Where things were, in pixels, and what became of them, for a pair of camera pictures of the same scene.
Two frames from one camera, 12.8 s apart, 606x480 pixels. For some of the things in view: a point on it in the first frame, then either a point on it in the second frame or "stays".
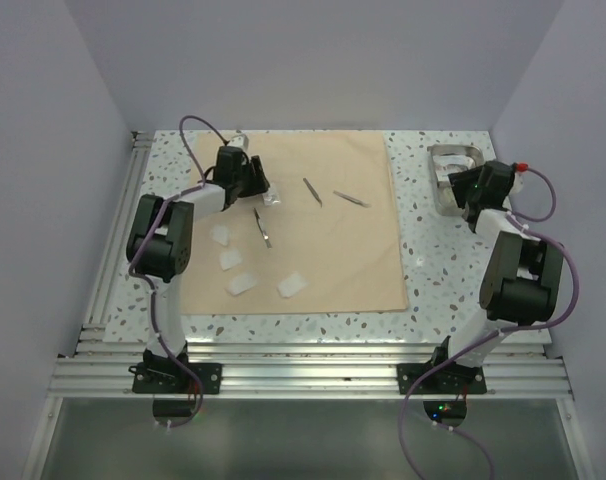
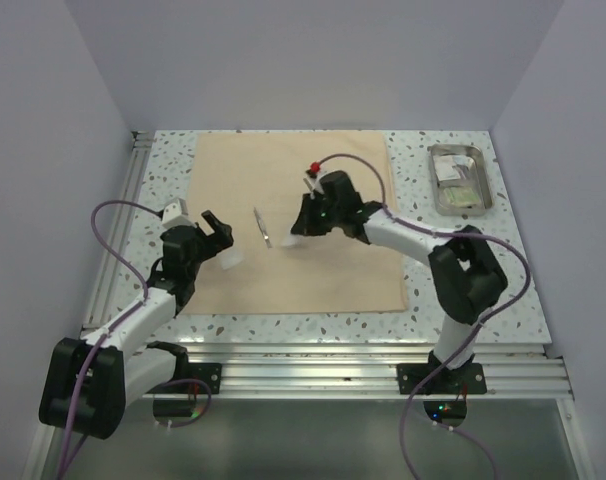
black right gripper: x=460 y=180 → x=305 y=225
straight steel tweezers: x=261 y=226 stays
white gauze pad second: x=230 y=258 stays
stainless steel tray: x=449 y=158 stays
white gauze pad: x=292 y=284 → x=292 y=240
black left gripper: x=259 y=183 → x=219 y=240
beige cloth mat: x=323 y=238 stays
